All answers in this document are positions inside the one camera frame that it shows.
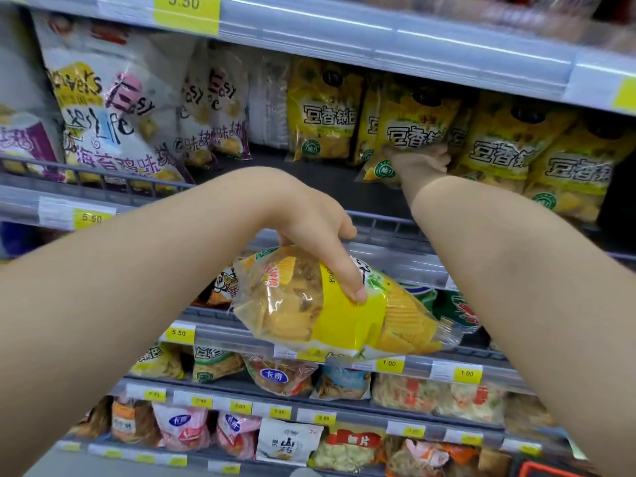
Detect person's left hand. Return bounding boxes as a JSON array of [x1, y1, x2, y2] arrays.
[[258, 183, 370, 305]]

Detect person's right hand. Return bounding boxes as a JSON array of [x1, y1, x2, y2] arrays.
[[385, 143, 453, 207]]

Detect yellow snack packet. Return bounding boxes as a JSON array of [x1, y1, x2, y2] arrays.
[[231, 245, 464, 362], [355, 81, 466, 187]]

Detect row of yellow snack packets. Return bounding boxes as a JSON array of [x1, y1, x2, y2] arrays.
[[286, 56, 636, 224]]

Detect grey store shelving unit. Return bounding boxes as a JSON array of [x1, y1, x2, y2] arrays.
[[0, 0, 636, 477]]

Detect white chips bag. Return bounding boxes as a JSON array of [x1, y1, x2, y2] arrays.
[[208, 44, 253, 160], [178, 42, 222, 168]]

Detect white printed snack package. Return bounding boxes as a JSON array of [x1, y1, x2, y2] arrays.
[[32, 13, 195, 190], [0, 4, 66, 184]]

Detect red plastic shopping basket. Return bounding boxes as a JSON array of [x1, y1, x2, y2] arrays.
[[516, 459, 590, 477]]

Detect person's right forearm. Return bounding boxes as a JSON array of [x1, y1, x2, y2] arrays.
[[409, 173, 636, 477]]

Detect person's left forearm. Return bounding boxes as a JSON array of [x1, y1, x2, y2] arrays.
[[0, 166, 299, 477]]

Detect green blue bag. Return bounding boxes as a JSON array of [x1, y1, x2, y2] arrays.
[[397, 282, 439, 313]]

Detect green shrimp print bag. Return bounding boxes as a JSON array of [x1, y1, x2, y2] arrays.
[[436, 290, 483, 335]]

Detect orange bag blue badge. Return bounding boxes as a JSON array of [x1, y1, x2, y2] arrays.
[[243, 354, 319, 397]]

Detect yellow green bag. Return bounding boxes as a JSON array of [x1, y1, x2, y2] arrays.
[[192, 344, 245, 384]]

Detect pale red noodle bag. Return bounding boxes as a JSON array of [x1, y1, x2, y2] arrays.
[[371, 374, 442, 414], [436, 382, 507, 426]]

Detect small yellow bag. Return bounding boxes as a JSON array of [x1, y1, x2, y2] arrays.
[[129, 342, 186, 382]]

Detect white ink drawing bag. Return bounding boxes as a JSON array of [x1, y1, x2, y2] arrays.
[[256, 417, 325, 468]]

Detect pale bag red label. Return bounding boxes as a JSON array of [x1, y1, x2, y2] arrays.
[[309, 425, 387, 474]]

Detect orange brown bag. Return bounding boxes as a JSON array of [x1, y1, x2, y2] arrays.
[[110, 397, 161, 449]]

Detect orange white bag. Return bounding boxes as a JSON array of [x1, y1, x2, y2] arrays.
[[385, 438, 482, 477]]

